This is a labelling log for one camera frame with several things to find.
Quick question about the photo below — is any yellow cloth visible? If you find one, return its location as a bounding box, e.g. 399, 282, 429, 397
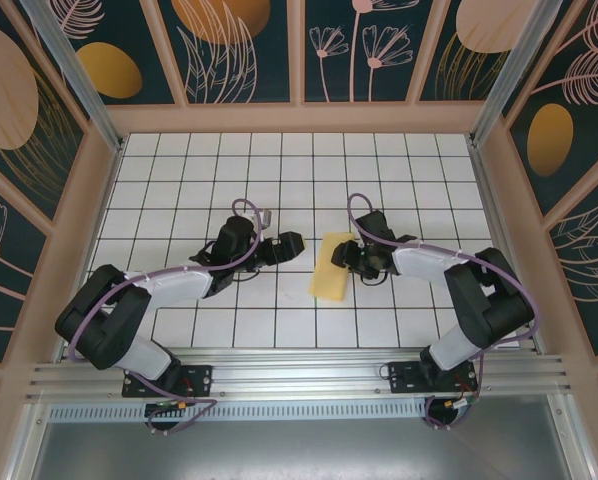
308, 230, 356, 304

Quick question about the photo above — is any grey metal sheet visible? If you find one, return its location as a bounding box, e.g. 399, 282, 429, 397
28, 419, 580, 480

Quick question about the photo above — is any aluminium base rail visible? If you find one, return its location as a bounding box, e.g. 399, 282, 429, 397
26, 346, 575, 402

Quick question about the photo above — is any perforated metal cable tray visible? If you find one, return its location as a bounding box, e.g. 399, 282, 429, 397
48, 402, 433, 422

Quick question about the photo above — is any aluminium frame post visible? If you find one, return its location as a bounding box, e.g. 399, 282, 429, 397
470, 0, 578, 149
20, 0, 126, 153

